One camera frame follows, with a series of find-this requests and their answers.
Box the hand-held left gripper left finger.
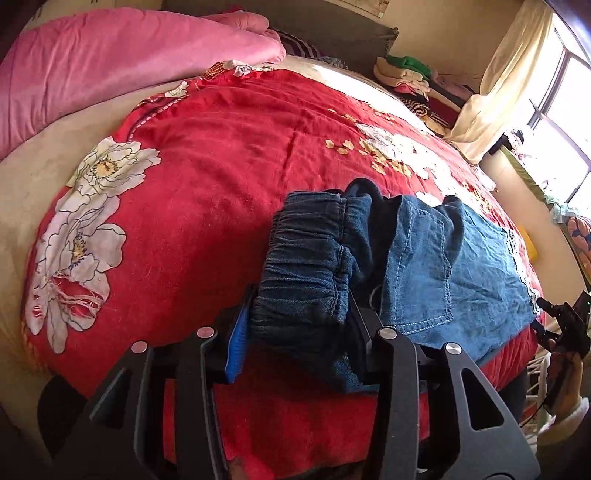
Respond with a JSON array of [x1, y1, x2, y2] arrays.
[[60, 287, 257, 480]]

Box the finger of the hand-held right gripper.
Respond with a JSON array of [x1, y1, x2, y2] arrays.
[[530, 322, 557, 352], [536, 298, 561, 324]]

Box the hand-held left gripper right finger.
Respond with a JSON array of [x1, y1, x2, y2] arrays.
[[344, 290, 542, 480]]

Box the blue denim pants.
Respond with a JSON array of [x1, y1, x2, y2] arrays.
[[249, 178, 542, 395]]

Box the person's right forearm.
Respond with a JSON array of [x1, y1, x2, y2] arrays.
[[537, 398, 591, 448]]

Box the person's right hand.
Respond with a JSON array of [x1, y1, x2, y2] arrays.
[[550, 353, 585, 415]]

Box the green window seat cushion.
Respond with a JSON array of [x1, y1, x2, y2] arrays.
[[501, 148, 555, 204]]

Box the red floral blanket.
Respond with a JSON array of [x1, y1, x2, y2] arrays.
[[21, 60, 546, 476]]

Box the window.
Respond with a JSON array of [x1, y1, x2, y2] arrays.
[[526, 23, 591, 208]]

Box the cream curtain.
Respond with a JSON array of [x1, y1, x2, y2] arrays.
[[445, 0, 566, 164]]

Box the pile of folded clothes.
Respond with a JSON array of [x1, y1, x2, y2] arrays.
[[373, 54, 476, 137]]

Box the striped pillow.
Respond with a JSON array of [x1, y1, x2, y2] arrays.
[[272, 30, 329, 61]]

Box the pink quilt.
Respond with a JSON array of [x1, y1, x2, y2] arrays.
[[0, 9, 288, 160]]

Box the grey bed headboard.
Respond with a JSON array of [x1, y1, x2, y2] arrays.
[[161, 0, 400, 70]]

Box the white wire rack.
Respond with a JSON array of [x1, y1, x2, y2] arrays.
[[526, 355, 552, 418]]

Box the blossom wall painting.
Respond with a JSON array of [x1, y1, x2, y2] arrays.
[[355, 0, 389, 19]]

